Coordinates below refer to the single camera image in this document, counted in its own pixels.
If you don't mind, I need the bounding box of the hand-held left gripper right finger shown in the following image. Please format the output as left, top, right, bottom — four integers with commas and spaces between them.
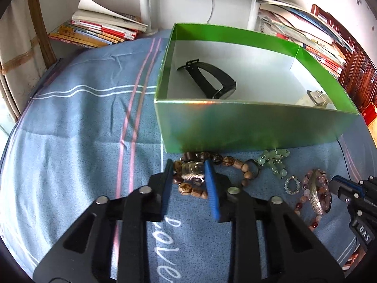
204, 160, 345, 283

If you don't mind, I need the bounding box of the silver ring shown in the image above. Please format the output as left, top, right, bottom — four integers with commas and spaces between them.
244, 158, 263, 178

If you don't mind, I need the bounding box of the black cable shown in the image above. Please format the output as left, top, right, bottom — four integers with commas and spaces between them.
336, 138, 353, 181

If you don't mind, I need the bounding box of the brown wooden bead bracelet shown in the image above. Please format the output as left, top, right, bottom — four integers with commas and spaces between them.
172, 151, 254, 200

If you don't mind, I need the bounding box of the red printed package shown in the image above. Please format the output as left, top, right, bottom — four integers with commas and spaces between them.
362, 103, 377, 128

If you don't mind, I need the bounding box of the small stack of books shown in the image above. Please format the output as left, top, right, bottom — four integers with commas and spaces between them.
49, 0, 148, 49

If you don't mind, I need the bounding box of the large pile of magazines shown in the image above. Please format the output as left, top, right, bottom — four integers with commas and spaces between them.
250, 0, 355, 80

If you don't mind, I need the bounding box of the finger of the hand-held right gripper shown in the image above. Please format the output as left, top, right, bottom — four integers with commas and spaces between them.
328, 175, 362, 204

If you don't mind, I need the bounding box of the pale green bead bracelet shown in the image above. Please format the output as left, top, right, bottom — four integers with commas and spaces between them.
258, 149, 291, 180

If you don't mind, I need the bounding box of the silver bangle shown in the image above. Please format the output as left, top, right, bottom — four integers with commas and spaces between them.
309, 169, 333, 215

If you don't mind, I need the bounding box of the red-brown wooden cabinet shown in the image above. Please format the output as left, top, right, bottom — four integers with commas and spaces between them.
311, 4, 377, 118

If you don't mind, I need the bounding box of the pink bead bracelet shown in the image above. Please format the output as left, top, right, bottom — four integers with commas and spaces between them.
293, 169, 333, 232

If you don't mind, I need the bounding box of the green cardboard box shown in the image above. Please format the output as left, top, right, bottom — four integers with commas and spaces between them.
154, 23, 360, 154

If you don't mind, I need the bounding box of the blue striped bed sheet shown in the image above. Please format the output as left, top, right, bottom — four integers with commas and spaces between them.
0, 31, 377, 283

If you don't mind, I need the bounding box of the thin white pole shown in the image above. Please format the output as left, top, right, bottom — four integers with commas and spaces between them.
247, 0, 261, 31

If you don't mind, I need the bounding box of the beige cloth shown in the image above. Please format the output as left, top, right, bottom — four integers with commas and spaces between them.
0, 0, 45, 118

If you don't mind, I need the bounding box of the white cable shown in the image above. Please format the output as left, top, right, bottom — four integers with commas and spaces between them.
205, 0, 216, 24

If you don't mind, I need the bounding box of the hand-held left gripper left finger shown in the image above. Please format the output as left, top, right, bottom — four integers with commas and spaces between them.
32, 158, 175, 283

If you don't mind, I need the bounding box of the crystal studded ring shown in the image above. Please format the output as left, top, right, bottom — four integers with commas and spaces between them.
284, 176, 301, 195

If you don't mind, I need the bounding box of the thick white pole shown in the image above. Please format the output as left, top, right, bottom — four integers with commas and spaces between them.
138, 0, 160, 36

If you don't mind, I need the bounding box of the rattan wooden chair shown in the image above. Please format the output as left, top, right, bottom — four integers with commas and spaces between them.
0, 0, 59, 124

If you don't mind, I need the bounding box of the black wrist watch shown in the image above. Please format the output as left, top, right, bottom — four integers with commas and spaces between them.
177, 60, 237, 100

